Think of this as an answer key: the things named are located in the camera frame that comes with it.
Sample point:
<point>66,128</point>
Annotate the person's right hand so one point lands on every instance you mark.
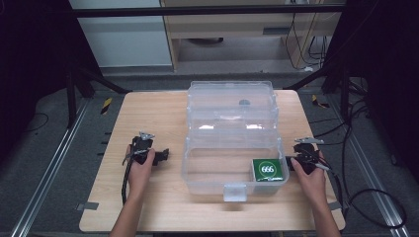
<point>311,186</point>

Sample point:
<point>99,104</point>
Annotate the yellow black striped tape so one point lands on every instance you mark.
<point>106,105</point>
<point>318,102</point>

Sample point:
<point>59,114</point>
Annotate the person's left hand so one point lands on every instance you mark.
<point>140,174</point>

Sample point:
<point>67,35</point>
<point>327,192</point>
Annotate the black metal stand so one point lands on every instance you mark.
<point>339,82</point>
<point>77,85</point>

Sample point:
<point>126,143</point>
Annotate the black horizontal bar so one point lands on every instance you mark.
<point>204,11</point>

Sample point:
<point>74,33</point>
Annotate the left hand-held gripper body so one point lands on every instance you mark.
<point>142,148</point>

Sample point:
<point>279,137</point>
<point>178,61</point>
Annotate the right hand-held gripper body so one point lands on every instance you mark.
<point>307,154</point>

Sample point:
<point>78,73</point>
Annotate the aluminium floor rail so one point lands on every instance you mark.
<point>369,171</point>
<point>46,171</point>

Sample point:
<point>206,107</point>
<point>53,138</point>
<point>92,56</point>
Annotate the green square box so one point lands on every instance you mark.
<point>267,170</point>

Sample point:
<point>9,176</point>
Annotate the white cabinet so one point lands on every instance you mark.
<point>125,39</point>

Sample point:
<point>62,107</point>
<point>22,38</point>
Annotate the clear plastic storage box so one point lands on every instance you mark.
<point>230,131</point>

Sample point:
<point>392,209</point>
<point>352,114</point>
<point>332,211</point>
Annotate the grey tape strip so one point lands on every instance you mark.
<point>87,206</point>
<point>335,206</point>

